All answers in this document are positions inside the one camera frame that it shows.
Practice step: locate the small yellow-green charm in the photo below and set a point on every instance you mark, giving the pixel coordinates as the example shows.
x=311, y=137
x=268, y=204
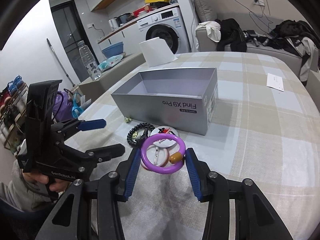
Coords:
x=135, y=135

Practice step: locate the white garment on sofa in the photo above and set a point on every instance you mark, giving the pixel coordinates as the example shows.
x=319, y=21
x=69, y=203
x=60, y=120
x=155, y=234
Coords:
x=212, y=29

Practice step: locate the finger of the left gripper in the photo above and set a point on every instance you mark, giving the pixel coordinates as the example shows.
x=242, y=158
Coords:
x=105, y=151
x=91, y=124

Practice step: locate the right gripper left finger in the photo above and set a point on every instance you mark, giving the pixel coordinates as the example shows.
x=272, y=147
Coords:
x=71, y=216

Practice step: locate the grey sofa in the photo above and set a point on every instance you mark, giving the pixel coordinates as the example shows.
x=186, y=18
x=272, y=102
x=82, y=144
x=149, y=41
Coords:
x=262, y=16

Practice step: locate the purple bangle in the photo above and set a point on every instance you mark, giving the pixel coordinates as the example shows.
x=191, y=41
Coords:
x=174, y=144

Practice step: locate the purple bag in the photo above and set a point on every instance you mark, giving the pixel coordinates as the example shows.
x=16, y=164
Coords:
x=62, y=109

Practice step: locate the white paper slip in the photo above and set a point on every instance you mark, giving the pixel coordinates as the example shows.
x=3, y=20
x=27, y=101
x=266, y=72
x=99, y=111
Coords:
x=275, y=82

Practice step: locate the grey phone box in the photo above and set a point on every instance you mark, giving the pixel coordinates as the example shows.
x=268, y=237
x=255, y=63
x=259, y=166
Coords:
x=182, y=98

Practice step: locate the white washing machine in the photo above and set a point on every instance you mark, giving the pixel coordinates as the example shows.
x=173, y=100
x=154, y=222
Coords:
x=167, y=25

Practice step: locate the blue plastic basin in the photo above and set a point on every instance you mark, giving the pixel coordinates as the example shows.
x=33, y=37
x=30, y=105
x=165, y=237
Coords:
x=113, y=50

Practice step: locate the red rim pin badge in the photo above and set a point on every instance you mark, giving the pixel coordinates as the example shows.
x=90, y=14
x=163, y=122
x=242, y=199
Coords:
x=158, y=156

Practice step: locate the white paper roll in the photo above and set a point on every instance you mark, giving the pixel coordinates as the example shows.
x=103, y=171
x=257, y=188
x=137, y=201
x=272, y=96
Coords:
x=156, y=52

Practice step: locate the clear water bottle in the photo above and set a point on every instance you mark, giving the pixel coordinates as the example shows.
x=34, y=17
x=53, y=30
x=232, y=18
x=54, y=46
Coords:
x=89, y=61

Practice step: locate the white kettle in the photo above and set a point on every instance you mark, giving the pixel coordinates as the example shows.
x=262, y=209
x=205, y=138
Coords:
x=114, y=25

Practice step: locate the wet wipes pack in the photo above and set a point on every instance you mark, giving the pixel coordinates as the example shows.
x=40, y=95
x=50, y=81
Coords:
x=110, y=62

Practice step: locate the shoe rack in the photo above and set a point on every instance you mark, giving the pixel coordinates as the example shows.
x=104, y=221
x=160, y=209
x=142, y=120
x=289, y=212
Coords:
x=13, y=112

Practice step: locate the black jacket pile right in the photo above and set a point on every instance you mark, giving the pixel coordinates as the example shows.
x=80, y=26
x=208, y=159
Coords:
x=289, y=34

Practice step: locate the grey pillow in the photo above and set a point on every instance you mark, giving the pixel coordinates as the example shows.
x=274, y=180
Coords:
x=204, y=11

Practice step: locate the blue shopping bag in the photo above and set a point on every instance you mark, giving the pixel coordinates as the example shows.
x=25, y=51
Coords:
x=80, y=104

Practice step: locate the grey side cabinet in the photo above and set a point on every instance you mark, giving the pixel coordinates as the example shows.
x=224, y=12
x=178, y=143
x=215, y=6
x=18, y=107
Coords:
x=93, y=89

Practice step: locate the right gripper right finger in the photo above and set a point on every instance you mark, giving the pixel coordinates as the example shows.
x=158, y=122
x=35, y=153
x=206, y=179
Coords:
x=255, y=217

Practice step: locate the person's left hand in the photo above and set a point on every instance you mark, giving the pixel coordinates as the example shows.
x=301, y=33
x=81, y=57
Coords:
x=56, y=186

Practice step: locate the black clothes pile left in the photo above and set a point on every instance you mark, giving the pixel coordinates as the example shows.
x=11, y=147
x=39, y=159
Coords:
x=231, y=34

